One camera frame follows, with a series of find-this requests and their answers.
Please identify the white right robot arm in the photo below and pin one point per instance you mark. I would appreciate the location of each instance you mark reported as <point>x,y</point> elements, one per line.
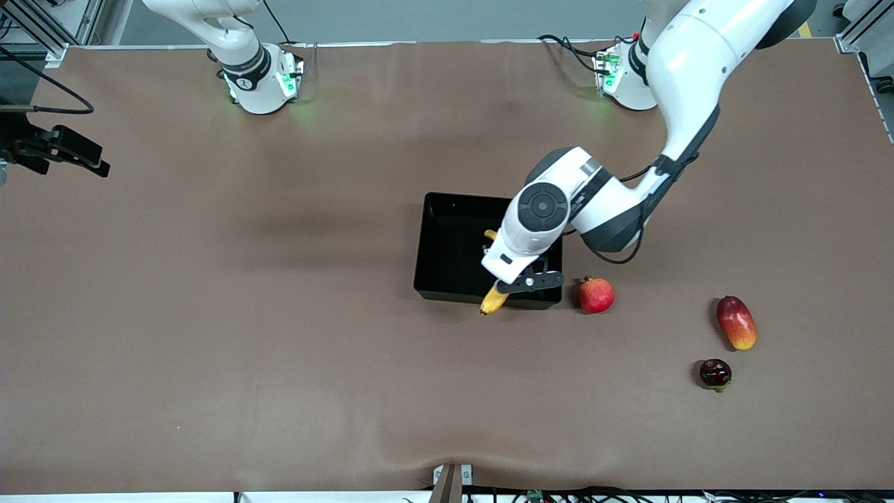
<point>244,63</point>

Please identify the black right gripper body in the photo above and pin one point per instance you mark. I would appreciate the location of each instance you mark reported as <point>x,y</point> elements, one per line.
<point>21,144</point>

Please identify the dark purple mangosteen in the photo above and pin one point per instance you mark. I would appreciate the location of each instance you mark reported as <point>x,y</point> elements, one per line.
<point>715,373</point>

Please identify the table cover mat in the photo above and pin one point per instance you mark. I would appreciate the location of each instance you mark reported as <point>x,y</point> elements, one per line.
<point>209,349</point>

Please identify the yellow banana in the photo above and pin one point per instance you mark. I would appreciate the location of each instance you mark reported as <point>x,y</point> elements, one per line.
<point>494,300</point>

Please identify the red pomegranate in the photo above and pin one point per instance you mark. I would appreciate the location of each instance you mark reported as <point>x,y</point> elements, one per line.
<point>596,296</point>

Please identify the red yellow mango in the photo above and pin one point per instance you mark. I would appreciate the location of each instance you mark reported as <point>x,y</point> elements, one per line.
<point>737,323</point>

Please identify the aluminium frame profile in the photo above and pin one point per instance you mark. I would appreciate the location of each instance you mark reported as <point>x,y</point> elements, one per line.
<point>862,31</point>
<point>42,31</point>

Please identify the black plastic box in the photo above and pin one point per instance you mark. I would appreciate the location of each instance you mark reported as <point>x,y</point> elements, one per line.
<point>447,244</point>

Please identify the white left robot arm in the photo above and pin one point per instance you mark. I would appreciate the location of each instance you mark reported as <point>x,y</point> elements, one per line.
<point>691,63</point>

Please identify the grey metal bracket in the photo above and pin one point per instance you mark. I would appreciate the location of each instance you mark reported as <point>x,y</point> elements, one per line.
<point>450,482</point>

